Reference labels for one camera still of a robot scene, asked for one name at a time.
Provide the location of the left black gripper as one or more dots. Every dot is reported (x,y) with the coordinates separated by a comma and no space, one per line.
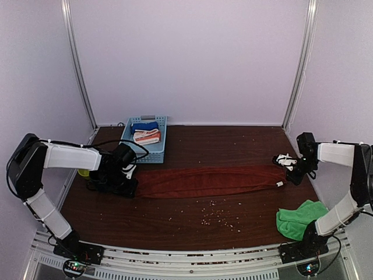
(126,192)

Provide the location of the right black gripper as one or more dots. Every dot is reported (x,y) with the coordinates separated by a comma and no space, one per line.
(296,179)

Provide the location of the green microfiber towel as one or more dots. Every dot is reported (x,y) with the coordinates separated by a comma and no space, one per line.
(293,223)

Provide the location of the dark red towel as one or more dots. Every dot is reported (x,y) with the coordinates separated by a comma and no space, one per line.
(208,181)

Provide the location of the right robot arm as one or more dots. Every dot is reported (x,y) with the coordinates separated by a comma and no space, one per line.
(346,173)

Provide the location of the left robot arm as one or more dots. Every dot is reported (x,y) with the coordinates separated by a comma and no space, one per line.
(36,160)

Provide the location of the yellow green bowl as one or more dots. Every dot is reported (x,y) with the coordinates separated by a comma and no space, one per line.
(84,173)

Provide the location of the orange white rolled towel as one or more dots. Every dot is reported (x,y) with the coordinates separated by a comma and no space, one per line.
(147,137)

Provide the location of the light blue plastic basket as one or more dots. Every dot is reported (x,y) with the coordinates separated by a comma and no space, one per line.
(147,154)

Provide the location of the blue rolled towel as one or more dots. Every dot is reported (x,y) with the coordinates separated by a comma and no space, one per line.
(143,126)

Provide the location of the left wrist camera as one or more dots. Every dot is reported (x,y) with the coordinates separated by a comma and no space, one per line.
(123,160)

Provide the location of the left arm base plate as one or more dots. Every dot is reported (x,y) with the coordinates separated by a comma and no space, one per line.
(83,252)

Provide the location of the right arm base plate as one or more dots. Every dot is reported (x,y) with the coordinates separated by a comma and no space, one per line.
(293,252)

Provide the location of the aluminium front rail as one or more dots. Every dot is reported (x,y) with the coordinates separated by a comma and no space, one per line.
(262,262)

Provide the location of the right aluminium post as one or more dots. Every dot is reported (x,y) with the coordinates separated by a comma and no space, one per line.
(302,64)

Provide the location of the aluminium post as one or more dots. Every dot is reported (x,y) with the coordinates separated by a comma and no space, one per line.
(302,64)
(67,16)

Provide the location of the left aluminium post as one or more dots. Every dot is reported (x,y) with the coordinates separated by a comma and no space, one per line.
(67,16)

